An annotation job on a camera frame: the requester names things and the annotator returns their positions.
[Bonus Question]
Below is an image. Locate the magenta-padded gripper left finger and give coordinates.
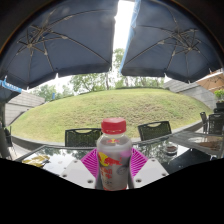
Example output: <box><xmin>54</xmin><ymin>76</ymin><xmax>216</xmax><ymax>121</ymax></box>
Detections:
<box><xmin>60</xmin><ymin>148</ymin><xmax>100</xmax><ymax>190</ymax></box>

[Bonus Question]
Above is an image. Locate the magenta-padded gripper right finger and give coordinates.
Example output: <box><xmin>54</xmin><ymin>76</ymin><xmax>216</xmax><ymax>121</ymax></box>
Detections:
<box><xmin>128</xmin><ymin>147</ymin><xmax>170</xmax><ymax>190</ymax></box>

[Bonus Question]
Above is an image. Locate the red-capped clear drink bottle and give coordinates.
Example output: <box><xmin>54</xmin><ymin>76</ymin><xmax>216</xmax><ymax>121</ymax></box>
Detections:
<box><xmin>95</xmin><ymin>117</ymin><xmax>133</xmax><ymax>192</ymax></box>

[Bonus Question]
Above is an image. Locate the round glass ashtray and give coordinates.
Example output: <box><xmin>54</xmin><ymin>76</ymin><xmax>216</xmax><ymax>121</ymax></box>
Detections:
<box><xmin>163</xmin><ymin>142</ymin><xmax>179</xmax><ymax>156</ymax></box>

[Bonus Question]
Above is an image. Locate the dark woven patio chair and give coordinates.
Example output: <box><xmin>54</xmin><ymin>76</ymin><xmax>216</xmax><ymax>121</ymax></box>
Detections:
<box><xmin>199</xmin><ymin>111</ymin><xmax>210</xmax><ymax>134</ymax></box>
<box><xmin>64</xmin><ymin>127</ymin><xmax>103</xmax><ymax>148</ymax></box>
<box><xmin>207</xmin><ymin>113</ymin><xmax>224</xmax><ymax>136</ymax></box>
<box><xmin>137</xmin><ymin>120</ymin><xmax>173</xmax><ymax>142</ymax></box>

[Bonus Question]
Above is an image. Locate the yellow snack packet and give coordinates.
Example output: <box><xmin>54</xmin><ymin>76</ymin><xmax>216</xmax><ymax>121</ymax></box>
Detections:
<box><xmin>21</xmin><ymin>154</ymin><xmax>51</xmax><ymax>168</ymax></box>

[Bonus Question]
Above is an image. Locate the potted green plant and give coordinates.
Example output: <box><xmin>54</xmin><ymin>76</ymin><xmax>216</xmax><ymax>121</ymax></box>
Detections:
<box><xmin>214</xmin><ymin>89</ymin><xmax>224</xmax><ymax>110</ymax></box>

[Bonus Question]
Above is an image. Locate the beige patio umbrella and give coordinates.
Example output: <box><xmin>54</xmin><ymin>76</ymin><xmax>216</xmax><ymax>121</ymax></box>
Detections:
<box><xmin>196</xmin><ymin>70</ymin><xmax>224</xmax><ymax>93</ymax></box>

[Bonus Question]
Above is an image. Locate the large navy patio umbrella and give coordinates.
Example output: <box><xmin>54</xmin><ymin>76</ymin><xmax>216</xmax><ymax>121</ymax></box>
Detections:
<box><xmin>119</xmin><ymin>0</ymin><xmax>224</xmax><ymax>84</ymax></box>
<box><xmin>0</xmin><ymin>0</ymin><xmax>120</xmax><ymax>90</ymax></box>

